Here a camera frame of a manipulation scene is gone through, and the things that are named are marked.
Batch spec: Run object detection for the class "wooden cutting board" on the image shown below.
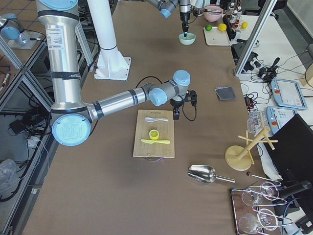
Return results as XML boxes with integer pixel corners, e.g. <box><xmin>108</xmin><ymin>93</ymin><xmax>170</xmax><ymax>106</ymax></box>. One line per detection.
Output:
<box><xmin>133</xmin><ymin>110</ymin><xmax>175</xmax><ymax>159</ymax></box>

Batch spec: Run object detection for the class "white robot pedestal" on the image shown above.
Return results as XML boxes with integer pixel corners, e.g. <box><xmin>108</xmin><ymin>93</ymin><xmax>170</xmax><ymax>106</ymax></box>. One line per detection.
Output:
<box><xmin>88</xmin><ymin>0</ymin><xmax>131</xmax><ymax>81</ymax></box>

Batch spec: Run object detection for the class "black monitor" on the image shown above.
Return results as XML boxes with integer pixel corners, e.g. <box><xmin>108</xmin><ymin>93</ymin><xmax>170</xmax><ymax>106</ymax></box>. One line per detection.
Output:
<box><xmin>267</xmin><ymin>114</ymin><xmax>313</xmax><ymax>182</ymax></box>

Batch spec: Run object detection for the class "lemon half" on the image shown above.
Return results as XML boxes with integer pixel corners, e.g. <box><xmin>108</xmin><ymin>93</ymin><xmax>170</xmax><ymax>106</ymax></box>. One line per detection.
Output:
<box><xmin>149</xmin><ymin>129</ymin><xmax>159</xmax><ymax>140</ymax></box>

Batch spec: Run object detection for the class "yellow plastic knife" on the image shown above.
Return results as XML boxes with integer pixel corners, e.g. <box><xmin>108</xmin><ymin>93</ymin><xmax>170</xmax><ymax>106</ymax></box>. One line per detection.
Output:
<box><xmin>141</xmin><ymin>139</ymin><xmax>170</xmax><ymax>144</ymax></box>

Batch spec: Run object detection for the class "yellow lemon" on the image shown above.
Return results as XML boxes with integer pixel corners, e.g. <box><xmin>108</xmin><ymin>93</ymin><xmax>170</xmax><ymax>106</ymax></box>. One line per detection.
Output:
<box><xmin>218</xmin><ymin>23</ymin><xmax>227</xmax><ymax>32</ymax></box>

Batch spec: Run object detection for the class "teach pendant far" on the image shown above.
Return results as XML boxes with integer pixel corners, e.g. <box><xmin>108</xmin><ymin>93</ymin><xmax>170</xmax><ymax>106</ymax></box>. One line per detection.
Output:
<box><xmin>271</xmin><ymin>78</ymin><xmax>308</xmax><ymax>110</ymax></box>

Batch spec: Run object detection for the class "white ceramic spoon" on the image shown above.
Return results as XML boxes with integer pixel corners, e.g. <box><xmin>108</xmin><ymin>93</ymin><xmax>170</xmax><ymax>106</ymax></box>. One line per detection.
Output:
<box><xmin>144</xmin><ymin>117</ymin><xmax>168</xmax><ymax>122</ymax></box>

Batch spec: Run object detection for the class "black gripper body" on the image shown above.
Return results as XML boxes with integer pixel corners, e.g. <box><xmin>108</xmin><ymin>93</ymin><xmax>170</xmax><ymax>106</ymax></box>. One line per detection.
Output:
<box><xmin>170</xmin><ymin>96</ymin><xmax>185</xmax><ymax>112</ymax></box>
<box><xmin>180</xmin><ymin>11</ymin><xmax>190</xmax><ymax>24</ymax></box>

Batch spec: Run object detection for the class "pink bowl with ice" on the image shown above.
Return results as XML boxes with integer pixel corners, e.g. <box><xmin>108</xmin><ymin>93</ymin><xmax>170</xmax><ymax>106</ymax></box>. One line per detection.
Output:
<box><xmin>203</xmin><ymin>5</ymin><xmax>224</xmax><ymax>22</ymax></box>

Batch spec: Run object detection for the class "green lime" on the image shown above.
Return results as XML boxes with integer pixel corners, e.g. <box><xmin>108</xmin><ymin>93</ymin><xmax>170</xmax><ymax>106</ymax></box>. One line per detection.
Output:
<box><xmin>205</xmin><ymin>25</ymin><xmax>212</xmax><ymax>31</ymax></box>

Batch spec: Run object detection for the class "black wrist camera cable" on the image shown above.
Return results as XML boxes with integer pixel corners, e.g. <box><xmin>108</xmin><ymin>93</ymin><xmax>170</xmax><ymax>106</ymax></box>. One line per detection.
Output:
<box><xmin>135</xmin><ymin>76</ymin><xmax>198</xmax><ymax>122</ymax></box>

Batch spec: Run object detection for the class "metal scoop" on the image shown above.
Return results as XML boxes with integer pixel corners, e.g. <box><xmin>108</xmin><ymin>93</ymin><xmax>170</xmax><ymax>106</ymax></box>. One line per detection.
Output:
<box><xmin>187</xmin><ymin>164</ymin><xmax>236</xmax><ymax>184</ymax></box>

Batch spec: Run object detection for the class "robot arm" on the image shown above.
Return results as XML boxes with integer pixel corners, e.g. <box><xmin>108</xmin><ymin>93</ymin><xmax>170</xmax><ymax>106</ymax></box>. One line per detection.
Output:
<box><xmin>36</xmin><ymin>0</ymin><xmax>191</xmax><ymax>146</ymax></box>
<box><xmin>147</xmin><ymin>0</ymin><xmax>192</xmax><ymax>37</ymax></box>

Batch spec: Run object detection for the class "teach pendant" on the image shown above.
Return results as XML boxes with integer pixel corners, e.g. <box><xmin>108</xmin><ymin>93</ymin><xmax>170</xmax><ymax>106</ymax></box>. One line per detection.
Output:
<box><xmin>271</xmin><ymin>78</ymin><xmax>308</xmax><ymax>110</ymax></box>
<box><xmin>266</xmin><ymin>106</ymin><xmax>297</xmax><ymax>134</ymax></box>

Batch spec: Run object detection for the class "wine glass rack tray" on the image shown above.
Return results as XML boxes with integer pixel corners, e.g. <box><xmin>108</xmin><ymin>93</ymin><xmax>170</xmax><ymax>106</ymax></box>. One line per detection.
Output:
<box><xmin>230</xmin><ymin>181</ymin><xmax>293</xmax><ymax>235</ymax></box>

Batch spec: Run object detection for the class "teach pendant near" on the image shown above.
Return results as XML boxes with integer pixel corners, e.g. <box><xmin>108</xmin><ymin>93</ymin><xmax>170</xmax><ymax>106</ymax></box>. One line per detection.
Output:
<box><xmin>266</xmin><ymin>106</ymin><xmax>297</xmax><ymax>134</ymax></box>

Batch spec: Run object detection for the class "cream tray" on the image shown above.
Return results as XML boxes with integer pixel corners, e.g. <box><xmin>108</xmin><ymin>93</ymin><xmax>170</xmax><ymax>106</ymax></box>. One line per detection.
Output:
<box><xmin>203</xmin><ymin>26</ymin><xmax>230</xmax><ymax>46</ymax></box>

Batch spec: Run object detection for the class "wooden cup stand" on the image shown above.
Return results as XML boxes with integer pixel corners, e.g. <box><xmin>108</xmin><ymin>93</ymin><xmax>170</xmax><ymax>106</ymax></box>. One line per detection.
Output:
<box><xmin>224</xmin><ymin>111</ymin><xmax>278</xmax><ymax>171</ymax></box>

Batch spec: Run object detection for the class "aluminium frame post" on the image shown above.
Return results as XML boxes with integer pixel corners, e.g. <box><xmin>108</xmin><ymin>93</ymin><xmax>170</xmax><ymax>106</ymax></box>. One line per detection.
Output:
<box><xmin>234</xmin><ymin>0</ymin><xmax>277</xmax><ymax>76</ymax></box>

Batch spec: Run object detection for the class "grey folded cloth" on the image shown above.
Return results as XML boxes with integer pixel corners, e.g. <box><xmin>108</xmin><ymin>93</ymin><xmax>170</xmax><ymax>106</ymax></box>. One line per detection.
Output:
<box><xmin>215</xmin><ymin>86</ymin><xmax>237</xmax><ymax>101</ymax></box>

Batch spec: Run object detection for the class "light green bowl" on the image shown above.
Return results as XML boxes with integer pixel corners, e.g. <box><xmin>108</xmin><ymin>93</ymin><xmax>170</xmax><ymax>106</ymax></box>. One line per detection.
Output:
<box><xmin>179</xmin><ymin>33</ymin><xmax>196</xmax><ymax>46</ymax></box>

